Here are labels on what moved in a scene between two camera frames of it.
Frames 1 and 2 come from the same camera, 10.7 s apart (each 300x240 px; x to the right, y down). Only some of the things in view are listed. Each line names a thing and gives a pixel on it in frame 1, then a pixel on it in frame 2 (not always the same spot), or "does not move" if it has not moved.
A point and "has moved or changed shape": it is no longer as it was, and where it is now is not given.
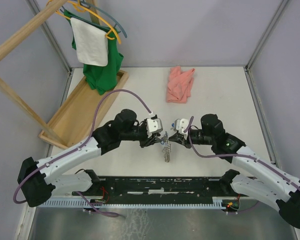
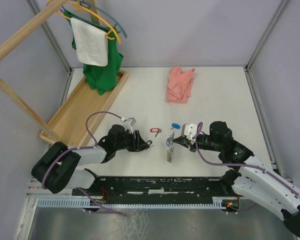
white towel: x=91 y=44 does not move
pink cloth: x=179 y=84 does not move
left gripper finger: x=152 y=142 -> x=143 y=147
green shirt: x=100 y=78 does not move
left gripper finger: x=157 y=139 -> x=138 y=133
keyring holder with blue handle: x=167 y=148 has moved or changed shape
